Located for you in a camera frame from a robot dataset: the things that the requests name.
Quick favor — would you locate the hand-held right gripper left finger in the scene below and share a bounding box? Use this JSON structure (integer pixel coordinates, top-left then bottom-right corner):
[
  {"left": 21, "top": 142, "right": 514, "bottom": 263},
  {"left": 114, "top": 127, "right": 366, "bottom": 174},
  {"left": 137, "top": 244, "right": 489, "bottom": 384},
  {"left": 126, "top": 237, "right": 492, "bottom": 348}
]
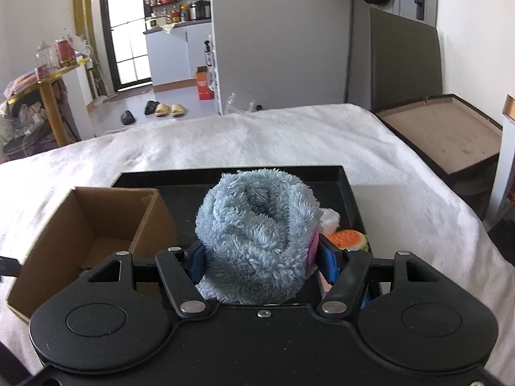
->
[{"left": 86, "top": 241, "right": 218, "bottom": 317}]

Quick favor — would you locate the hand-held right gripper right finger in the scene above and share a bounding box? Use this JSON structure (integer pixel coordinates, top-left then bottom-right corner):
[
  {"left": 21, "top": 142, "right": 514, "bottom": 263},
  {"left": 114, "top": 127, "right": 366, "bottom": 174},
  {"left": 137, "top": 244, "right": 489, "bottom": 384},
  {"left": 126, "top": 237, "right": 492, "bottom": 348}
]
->
[{"left": 316, "top": 233, "right": 434, "bottom": 318}]

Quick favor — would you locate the white paper bundle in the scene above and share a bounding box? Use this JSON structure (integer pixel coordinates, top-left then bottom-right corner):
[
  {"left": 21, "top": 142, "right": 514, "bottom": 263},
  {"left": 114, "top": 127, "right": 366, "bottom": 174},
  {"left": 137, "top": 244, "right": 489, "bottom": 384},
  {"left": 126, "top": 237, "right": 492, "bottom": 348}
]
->
[{"left": 320, "top": 207, "right": 342, "bottom": 236}]

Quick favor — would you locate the blue fluffy plush cloth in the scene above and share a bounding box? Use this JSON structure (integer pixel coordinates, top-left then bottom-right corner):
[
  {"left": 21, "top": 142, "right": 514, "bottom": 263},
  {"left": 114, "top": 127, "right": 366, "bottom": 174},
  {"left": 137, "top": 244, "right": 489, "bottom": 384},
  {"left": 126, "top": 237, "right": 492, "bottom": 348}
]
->
[{"left": 195, "top": 171, "right": 323, "bottom": 305}]

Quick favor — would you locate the black tray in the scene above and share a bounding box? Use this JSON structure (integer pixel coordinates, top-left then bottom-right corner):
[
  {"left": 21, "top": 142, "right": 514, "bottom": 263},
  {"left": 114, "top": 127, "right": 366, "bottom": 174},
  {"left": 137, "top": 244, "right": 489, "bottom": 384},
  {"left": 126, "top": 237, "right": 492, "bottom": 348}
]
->
[{"left": 113, "top": 165, "right": 383, "bottom": 306}]

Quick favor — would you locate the brown cardboard box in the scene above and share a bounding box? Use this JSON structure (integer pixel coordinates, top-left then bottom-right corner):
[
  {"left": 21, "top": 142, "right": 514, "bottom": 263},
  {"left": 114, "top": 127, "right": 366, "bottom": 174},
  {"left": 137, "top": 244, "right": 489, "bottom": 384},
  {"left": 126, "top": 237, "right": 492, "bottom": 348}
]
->
[{"left": 6, "top": 186, "right": 182, "bottom": 322}]

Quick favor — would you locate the white fluffy blanket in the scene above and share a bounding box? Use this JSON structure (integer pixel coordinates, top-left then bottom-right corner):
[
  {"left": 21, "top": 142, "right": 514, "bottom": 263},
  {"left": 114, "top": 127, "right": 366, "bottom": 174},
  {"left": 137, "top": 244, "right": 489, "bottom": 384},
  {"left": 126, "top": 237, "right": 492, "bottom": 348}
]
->
[{"left": 0, "top": 103, "right": 515, "bottom": 371}]

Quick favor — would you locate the orange cardboard box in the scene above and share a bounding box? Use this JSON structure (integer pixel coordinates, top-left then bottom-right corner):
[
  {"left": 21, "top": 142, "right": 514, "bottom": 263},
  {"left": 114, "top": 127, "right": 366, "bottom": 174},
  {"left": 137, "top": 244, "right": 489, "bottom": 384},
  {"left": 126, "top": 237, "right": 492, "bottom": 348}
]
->
[{"left": 195, "top": 65, "right": 216, "bottom": 101}]

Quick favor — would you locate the white table leg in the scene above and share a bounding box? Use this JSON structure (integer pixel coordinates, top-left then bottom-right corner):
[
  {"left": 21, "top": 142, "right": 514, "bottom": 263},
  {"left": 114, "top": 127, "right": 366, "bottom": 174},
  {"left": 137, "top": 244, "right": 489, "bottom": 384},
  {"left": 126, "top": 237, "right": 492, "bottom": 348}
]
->
[{"left": 485, "top": 94, "right": 515, "bottom": 226}]

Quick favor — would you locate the white kitchen cabinet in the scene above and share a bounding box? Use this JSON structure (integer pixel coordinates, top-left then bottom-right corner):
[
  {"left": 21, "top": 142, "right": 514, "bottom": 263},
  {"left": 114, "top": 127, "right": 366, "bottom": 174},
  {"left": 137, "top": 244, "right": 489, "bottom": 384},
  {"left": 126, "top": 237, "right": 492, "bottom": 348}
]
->
[{"left": 144, "top": 22, "right": 214, "bottom": 87}]

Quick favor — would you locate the grey upholstered panel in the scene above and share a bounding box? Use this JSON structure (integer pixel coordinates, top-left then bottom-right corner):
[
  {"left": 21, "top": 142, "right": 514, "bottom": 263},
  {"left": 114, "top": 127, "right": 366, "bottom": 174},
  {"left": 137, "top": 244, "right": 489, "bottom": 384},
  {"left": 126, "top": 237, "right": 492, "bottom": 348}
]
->
[{"left": 369, "top": 7, "right": 444, "bottom": 111}]

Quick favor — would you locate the yellow round table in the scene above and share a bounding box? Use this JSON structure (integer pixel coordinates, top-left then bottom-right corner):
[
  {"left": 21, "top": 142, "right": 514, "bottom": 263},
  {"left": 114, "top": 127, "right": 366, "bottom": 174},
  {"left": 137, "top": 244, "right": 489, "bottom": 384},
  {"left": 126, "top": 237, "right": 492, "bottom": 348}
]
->
[{"left": 0, "top": 57, "right": 91, "bottom": 147}]

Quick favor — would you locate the pile of cloth clutter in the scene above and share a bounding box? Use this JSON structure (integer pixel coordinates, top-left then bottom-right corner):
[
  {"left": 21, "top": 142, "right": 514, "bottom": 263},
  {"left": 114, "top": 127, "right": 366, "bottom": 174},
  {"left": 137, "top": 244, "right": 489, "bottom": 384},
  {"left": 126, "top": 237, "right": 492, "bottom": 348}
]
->
[{"left": 0, "top": 100, "right": 61, "bottom": 155}]

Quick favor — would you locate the black framed glass door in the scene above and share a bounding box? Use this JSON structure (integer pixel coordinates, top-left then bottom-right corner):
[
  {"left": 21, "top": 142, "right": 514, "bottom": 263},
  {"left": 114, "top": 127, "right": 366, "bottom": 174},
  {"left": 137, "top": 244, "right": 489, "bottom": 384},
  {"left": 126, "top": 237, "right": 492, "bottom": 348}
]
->
[{"left": 100, "top": 0, "right": 154, "bottom": 91}]

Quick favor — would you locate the row of counter bottles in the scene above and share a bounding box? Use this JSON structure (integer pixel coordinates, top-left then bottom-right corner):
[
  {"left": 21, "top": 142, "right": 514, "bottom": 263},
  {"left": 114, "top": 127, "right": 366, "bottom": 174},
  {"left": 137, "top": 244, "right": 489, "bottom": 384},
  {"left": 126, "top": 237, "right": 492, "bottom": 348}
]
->
[{"left": 159, "top": 3, "right": 191, "bottom": 24}]

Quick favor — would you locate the black kitchen appliance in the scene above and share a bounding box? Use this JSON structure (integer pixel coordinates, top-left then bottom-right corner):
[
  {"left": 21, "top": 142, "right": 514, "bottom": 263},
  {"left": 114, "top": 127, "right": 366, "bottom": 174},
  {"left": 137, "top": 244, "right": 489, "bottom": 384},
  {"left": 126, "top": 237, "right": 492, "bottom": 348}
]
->
[{"left": 189, "top": 1, "right": 211, "bottom": 21}]

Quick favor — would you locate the clear glass jar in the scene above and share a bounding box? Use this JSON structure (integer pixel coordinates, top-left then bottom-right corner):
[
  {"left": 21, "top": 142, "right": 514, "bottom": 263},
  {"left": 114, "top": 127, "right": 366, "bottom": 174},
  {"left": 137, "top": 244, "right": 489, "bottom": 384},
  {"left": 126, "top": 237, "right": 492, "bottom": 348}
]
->
[{"left": 35, "top": 41, "right": 53, "bottom": 69}]

